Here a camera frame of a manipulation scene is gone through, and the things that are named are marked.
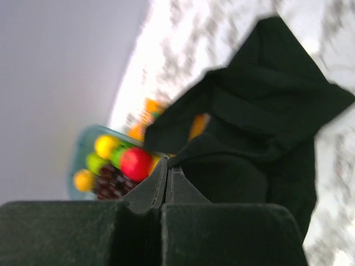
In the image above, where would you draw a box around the black button shirt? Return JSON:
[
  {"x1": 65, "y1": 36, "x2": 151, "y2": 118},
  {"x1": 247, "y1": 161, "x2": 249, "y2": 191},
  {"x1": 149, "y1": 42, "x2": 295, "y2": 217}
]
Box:
[{"x1": 144, "y1": 17, "x2": 354, "y2": 238}]

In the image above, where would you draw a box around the orange fruit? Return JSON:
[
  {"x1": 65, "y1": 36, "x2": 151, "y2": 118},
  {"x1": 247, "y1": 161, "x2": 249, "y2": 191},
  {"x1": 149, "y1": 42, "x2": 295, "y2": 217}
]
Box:
[{"x1": 73, "y1": 169, "x2": 95, "y2": 192}]

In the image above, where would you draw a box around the red apple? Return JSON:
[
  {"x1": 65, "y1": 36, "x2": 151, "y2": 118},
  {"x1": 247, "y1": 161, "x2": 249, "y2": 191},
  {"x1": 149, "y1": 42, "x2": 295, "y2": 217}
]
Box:
[{"x1": 120, "y1": 147, "x2": 153, "y2": 182}]

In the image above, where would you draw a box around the clear teal fruit container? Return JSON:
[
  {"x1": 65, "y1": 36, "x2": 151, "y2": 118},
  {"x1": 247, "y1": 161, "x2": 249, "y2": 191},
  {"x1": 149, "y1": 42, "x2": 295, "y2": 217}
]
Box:
[{"x1": 68, "y1": 125, "x2": 161, "y2": 201}]

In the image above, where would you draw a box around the dark purple grape bunch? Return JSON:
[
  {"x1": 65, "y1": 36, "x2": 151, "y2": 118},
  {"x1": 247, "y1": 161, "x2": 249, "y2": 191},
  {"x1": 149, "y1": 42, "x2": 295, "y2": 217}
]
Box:
[{"x1": 93, "y1": 163, "x2": 139, "y2": 200}]

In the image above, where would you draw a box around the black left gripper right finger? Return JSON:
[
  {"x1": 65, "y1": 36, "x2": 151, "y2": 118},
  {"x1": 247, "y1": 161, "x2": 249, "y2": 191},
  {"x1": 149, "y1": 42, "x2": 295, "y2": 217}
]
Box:
[{"x1": 161, "y1": 168, "x2": 308, "y2": 266}]

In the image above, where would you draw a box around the green lime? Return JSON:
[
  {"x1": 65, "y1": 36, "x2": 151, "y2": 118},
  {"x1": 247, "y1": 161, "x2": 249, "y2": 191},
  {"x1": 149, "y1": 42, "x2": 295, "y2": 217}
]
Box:
[{"x1": 110, "y1": 147, "x2": 128, "y2": 169}]

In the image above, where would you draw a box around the yellow lemon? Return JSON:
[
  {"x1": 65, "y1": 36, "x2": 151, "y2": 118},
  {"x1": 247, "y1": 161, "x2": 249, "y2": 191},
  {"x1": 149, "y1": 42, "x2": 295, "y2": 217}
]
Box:
[{"x1": 94, "y1": 135, "x2": 120, "y2": 160}]

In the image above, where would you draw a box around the orange snack packet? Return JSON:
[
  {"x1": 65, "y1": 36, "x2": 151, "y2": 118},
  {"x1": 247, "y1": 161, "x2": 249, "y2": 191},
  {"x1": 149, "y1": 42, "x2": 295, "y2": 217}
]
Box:
[{"x1": 127, "y1": 98, "x2": 209, "y2": 142}]

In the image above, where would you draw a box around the green apple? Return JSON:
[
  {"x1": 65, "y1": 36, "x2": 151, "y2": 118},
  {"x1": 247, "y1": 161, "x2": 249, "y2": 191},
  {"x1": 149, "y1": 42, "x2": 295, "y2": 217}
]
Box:
[{"x1": 86, "y1": 152, "x2": 107, "y2": 175}]

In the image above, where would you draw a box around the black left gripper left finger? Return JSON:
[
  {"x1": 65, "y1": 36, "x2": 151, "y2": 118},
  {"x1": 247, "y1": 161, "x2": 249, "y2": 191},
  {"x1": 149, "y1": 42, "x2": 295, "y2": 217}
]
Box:
[{"x1": 1, "y1": 159, "x2": 168, "y2": 265}]

